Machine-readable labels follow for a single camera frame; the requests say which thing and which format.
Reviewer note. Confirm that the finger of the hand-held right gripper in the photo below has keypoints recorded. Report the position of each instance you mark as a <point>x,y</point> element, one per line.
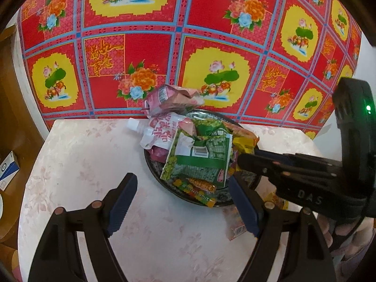
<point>255,164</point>
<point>317,162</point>

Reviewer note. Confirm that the dark green snack packet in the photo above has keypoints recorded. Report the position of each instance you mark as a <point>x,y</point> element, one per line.
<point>211,127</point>

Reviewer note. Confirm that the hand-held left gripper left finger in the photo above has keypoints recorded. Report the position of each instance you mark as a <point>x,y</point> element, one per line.
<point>123,202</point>

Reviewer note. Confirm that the yellow snack packet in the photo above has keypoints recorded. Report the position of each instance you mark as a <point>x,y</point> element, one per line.
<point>277,201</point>

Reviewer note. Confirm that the red floral printed cloth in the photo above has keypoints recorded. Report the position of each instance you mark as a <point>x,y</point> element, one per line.
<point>147,50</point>

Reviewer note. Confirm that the small pink snack box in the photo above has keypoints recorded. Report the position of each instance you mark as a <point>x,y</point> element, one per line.
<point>235,226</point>

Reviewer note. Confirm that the orange snack packet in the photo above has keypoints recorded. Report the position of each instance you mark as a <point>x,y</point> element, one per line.
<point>238,132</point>

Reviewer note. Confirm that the blue patterned ceramic plate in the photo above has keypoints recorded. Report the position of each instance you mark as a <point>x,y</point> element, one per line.
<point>226,196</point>

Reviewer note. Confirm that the yellow green candy strip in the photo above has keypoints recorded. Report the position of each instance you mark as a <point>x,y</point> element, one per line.
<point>196,187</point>

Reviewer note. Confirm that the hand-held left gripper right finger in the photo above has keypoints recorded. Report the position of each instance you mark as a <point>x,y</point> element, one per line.
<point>243,208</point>

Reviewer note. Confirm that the white and blue box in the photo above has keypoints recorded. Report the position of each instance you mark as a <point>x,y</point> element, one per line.
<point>8,170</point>

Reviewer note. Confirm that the pink jelly pouch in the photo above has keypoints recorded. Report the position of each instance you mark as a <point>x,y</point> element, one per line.
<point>158,129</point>
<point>173,98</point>

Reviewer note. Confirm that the person's right hand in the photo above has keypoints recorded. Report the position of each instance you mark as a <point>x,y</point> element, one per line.
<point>367,232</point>

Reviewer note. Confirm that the yellow candy packet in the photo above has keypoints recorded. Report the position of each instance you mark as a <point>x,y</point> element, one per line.
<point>242,145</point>

